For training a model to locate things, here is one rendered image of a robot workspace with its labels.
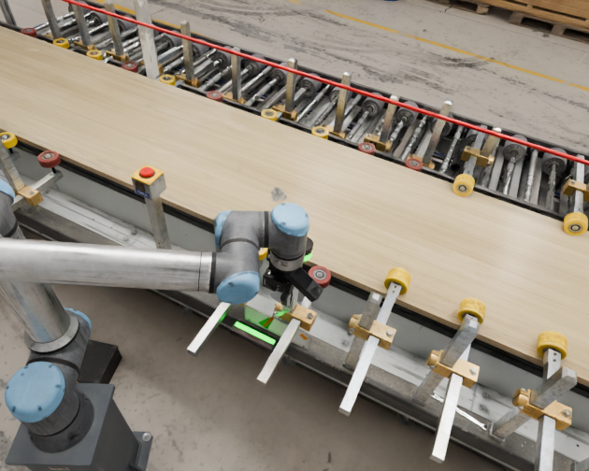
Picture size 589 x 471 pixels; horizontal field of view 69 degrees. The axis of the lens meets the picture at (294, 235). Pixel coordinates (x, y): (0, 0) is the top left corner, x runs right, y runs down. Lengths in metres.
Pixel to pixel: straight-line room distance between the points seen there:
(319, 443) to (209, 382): 0.60
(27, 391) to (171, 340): 1.09
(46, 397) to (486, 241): 1.56
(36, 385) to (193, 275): 0.68
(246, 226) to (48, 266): 0.41
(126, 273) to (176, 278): 0.10
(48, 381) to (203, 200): 0.81
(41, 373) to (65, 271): 0.56
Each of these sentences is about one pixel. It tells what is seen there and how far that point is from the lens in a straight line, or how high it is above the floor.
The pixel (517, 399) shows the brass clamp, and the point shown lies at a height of 0.96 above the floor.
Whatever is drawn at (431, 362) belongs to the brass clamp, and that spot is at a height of 0.96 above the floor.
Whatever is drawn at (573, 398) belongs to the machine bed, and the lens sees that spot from 1.75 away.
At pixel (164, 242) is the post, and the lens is 1.58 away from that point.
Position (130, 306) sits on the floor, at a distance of 2.58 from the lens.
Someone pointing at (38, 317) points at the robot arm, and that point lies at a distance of 1.38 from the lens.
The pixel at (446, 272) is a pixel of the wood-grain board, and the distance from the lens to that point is 1.65.
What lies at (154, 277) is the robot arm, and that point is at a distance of 0.92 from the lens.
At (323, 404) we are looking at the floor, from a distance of 2.26.
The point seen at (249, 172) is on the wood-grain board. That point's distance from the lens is 1.87.
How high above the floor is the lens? 2.09
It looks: 47 degrees down
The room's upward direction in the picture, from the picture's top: 7 degrees clockwise
